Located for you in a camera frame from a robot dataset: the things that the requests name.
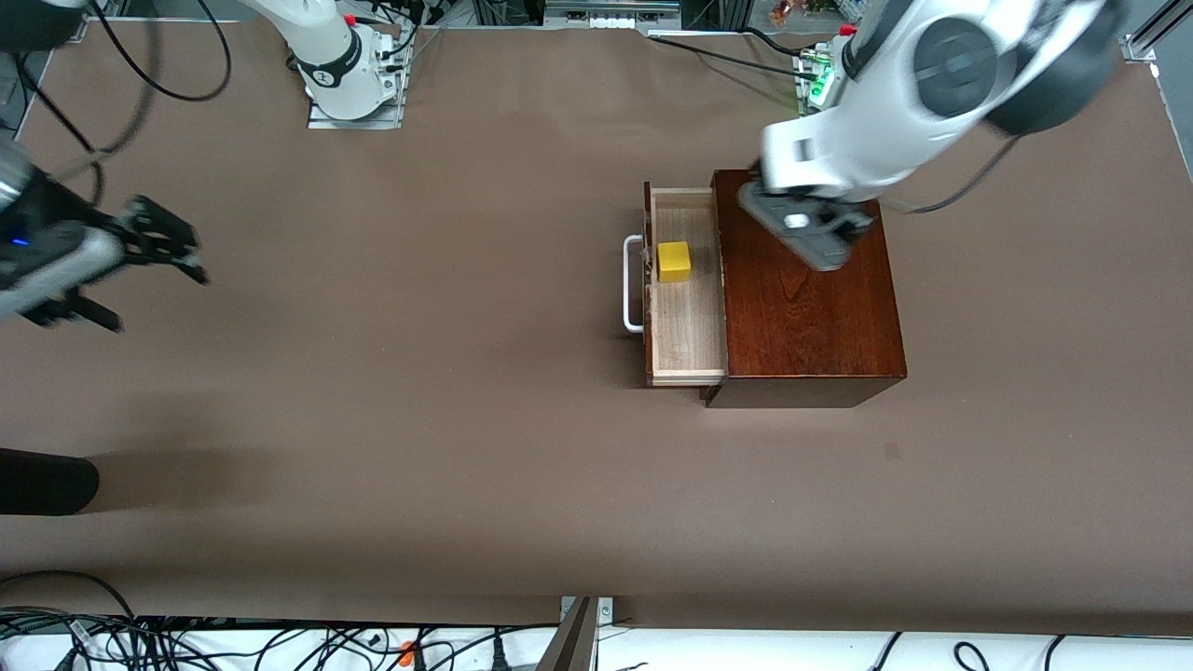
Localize white metal drawer handle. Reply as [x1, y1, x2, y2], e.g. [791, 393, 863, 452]
[623, 233, 647, 334]

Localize aluminium frame rail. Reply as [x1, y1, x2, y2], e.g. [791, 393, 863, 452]
[1123, 0, 1193, 64]

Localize long black table cable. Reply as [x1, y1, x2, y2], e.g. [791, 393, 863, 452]
[648, 35, 812, 80]

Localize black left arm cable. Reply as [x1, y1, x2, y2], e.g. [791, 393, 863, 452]
[881, 135, 1022, 216]

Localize dark brown wooden cabinet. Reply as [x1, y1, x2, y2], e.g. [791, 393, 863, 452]
[701, 168, 908, 409]

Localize black rounded object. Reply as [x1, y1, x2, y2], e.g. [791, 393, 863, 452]
[0, 447, 101, 516]

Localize wooden drawer with dark front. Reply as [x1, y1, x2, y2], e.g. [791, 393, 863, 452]
[643, 182, 730, 388]

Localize tangled black floor cables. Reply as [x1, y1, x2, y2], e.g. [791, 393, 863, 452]
[0, 606, 560, 671]

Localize white power strip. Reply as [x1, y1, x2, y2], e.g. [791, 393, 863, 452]
[544, 0, 683, 31]

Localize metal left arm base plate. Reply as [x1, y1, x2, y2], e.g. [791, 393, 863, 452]
[794, 51, 840, 117]

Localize curved black table cable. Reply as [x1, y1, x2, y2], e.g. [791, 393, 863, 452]
[741, 26, 830, 59]

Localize arched black floor cable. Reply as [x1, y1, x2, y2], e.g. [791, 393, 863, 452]
[0, 569, 141, 621]

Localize dark aluminium profile beam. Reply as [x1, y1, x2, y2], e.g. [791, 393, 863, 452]
[535, 596, 599, 671]

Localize silver corner bracket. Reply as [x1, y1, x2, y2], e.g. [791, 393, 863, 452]
[559, 596, 615, 630]

